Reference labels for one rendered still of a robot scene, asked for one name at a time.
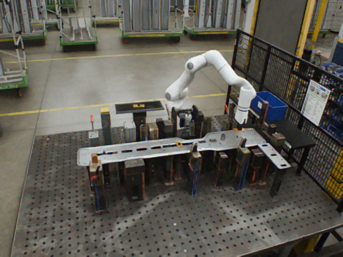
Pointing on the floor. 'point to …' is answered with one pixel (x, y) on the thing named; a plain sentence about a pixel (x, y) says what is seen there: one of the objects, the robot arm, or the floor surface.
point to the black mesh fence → (295, 110)
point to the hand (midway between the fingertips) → (239, 127)
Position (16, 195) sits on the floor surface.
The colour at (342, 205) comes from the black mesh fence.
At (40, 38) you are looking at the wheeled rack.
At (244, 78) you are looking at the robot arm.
